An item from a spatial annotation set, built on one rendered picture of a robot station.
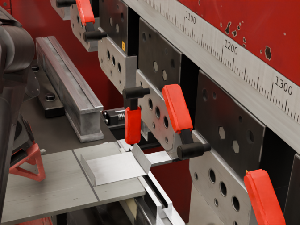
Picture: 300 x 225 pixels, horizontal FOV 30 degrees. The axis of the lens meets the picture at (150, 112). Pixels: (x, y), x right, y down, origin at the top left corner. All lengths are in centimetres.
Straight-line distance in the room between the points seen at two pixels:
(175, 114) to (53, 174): 45
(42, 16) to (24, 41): 117
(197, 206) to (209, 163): 193
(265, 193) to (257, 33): 16
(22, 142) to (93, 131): 49
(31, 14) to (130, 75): 92
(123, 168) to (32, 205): 19
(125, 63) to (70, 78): 60
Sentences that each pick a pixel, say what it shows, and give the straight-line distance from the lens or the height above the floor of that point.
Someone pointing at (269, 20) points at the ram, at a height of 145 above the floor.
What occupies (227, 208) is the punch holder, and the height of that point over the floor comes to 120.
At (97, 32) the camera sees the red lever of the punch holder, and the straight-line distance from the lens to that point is 101.
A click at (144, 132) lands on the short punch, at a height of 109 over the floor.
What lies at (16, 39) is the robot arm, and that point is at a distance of 65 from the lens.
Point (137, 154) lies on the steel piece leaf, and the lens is 112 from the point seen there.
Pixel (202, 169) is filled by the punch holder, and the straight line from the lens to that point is 72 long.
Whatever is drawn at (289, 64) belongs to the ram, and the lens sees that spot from 53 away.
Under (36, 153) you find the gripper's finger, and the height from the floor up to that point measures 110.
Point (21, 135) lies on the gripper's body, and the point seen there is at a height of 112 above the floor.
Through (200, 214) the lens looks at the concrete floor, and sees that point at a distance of 259.
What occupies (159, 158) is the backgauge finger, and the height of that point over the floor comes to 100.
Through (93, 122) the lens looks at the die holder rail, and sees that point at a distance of 141.
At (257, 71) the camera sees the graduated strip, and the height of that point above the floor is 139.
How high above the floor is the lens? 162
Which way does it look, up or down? 29 degrees down
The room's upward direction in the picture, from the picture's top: 2 degrees clockwise
